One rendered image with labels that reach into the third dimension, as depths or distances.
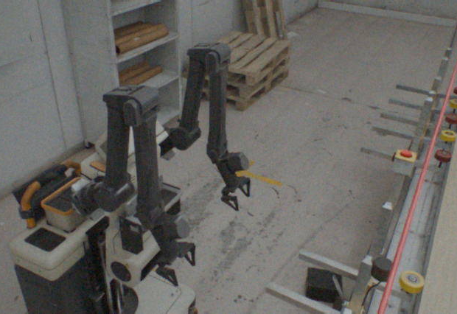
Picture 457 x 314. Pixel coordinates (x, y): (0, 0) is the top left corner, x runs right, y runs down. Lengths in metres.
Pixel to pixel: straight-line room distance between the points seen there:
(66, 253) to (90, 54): 2.04
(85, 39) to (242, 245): 1.93
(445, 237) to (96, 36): 2.67
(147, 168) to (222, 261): 1.75
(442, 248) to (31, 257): 1.62
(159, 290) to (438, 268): 1.34
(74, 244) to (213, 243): 1.30
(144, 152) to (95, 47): 2.41
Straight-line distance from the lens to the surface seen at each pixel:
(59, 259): 1.94
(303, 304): 1.65
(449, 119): 3.03
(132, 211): 1.68
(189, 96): 1.63
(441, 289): 1.79
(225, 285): 2.81
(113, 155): 1.33
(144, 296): 2.41
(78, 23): 3.65
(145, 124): 1.19
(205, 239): 3.09
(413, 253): 2.33
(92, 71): 3.71
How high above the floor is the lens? 2.10
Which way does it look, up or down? 32 degrees down
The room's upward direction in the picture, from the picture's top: 2 degrees clockwise
